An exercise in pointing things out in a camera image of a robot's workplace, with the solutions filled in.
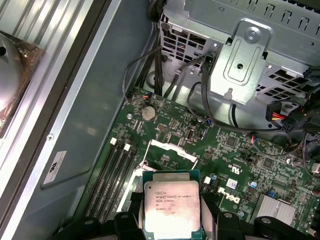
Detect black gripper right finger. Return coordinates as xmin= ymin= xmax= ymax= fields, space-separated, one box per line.
xmin=201 ymin=194 xmax=310 ymax=240

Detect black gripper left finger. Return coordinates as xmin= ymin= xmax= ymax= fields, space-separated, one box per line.
xmin=47 ymin=191 xmax=145 ymax=240

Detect silver CPU chip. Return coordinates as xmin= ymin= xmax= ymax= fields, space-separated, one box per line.
xmin=141 ymin=169 xmax=203 ymax=240

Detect RAM slot white clips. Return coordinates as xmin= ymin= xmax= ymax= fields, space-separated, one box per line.
xmin=83 ymin=138 xmax=118 ymax=221
xmin=99 ymin=143 xmax=132 ymax=223

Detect silver finned heatsink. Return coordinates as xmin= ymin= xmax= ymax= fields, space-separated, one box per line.
xmin=252 ymin=193 xmax=297 ymax=228

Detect green motherboard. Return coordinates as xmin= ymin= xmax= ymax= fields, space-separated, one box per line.
xmin=82 ymin=86 xmax=320 ymax=240

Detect white label sticker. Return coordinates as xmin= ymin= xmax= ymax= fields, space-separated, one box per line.
xmin=42 ymin=149 xmax=68 ymax=185

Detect silver coin cell battery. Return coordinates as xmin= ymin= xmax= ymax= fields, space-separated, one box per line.
xmin=140 ymin=105 xmax=157 ymax=122

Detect black power plug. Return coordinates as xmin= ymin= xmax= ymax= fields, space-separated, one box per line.
xmin=266 ymin=101 xmax=285 ymax=125

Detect black PC case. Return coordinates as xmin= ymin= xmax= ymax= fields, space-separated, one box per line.
xmin=0 ymin=0 xmax=320 ymax=240

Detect silver metal drive cage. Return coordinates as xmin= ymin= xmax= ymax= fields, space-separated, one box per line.
xmin=157 ymin=0 xmax=320 ymax=106

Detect thin black wire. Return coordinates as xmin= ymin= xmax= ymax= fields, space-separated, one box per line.
xmin=122 ymin=46 xmax=164 ymax=101

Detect square brown base plate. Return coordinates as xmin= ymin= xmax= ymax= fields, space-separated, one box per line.
xmin=0 ymin=41 xmax=46 ymax=137

